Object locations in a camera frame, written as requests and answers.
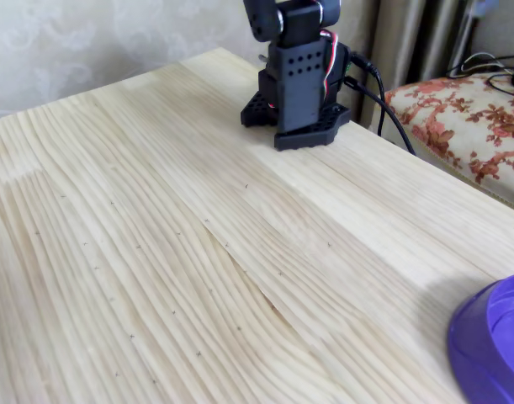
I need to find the purple plastic bowl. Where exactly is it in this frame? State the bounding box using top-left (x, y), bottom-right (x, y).
top-left (447, 272), bottom-right (514, 404)

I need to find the beige curtain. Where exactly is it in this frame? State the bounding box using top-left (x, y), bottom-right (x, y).
top-left (357, 0), bottom-right (485, 127)

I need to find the floral upholstered seat cushion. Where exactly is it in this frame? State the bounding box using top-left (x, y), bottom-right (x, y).
top-left (384, 75), bottom-right (514, 214)

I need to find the black power cable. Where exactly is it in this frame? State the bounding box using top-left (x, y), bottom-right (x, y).
top-left (348, 52), bottom-right (387, 139)
top-left (343, 77), bottom-right (417, 157)

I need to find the red white black servo wire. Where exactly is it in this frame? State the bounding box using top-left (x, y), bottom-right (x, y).
top-left (321, 29), bottom-right (341, 96)

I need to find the white cable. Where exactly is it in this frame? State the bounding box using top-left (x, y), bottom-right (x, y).
top-left (448, 51), bottom-right (514, 80)

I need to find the thin black cable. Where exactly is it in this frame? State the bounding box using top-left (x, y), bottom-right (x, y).
top-left (485, 71), bottom-right (514, 101)

